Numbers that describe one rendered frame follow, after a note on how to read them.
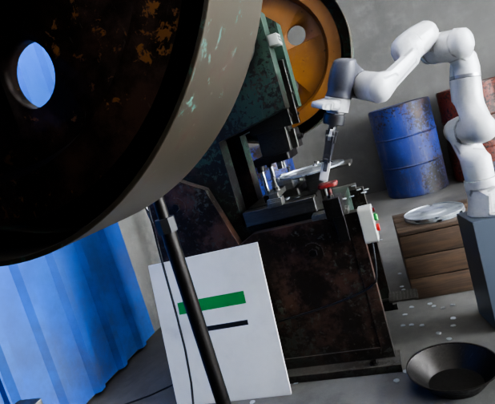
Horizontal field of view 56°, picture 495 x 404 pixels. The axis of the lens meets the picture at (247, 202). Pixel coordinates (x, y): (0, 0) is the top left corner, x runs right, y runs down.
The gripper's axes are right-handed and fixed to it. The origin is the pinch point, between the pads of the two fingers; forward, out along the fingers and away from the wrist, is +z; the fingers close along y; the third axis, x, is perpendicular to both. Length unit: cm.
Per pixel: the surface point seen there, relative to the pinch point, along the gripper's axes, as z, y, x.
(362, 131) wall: 13, 363, -3
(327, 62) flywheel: -40, 66, 13
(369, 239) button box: 22.9, 5.0, -19.9
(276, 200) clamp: 16.1, 8.1, 17.0
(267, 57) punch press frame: -36.5, 13.7, 29.8
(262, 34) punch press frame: -44, 14, 33
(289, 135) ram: -7.5, 28.1, 19.3
